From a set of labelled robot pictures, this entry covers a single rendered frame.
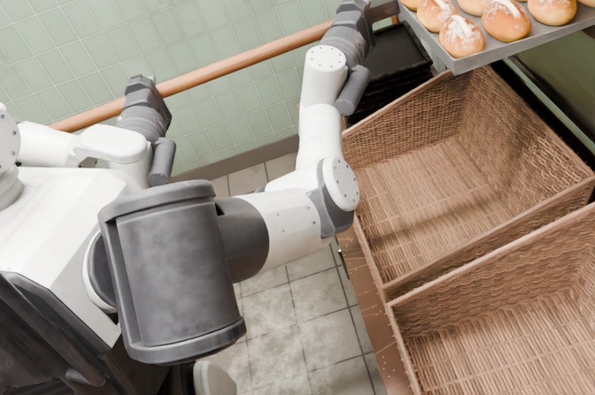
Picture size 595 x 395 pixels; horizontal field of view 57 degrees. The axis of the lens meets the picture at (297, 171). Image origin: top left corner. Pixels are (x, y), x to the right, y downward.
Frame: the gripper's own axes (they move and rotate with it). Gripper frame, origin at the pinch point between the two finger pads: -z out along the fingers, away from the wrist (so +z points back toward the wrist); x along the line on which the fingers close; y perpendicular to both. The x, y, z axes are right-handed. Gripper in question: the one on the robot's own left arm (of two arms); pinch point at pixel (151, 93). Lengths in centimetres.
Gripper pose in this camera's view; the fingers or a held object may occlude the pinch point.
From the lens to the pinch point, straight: 115.1
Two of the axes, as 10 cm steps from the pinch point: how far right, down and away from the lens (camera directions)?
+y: 9.6, -2.4, -1.6
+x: 2.9, 7.2, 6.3
